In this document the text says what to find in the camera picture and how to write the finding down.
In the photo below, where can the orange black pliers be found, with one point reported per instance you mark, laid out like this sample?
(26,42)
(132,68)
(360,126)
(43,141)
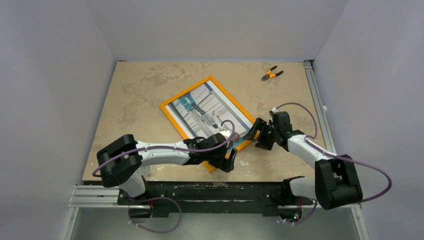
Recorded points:
(269,74)

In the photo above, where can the clear plastic screw box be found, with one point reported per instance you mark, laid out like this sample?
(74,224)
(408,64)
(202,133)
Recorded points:
(144,171)

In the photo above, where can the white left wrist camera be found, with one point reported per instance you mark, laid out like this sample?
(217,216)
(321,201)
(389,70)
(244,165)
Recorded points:
(228,134)

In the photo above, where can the aluminium extrusion rail front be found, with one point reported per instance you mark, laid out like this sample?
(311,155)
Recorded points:
(94,196)

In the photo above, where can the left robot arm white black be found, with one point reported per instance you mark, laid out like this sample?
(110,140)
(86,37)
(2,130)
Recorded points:
(119,161)

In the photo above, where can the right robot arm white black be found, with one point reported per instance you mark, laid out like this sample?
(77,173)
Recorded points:
(335,182)

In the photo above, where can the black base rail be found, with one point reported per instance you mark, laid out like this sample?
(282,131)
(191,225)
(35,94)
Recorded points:
(269,198)

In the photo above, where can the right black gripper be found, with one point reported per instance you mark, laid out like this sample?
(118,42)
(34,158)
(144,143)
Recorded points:
(263,134)

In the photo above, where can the orange wooden picture frame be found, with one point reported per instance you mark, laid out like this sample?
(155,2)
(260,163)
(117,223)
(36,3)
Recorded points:
(172,116)

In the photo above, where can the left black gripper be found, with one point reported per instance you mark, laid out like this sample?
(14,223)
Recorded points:
(228,162)

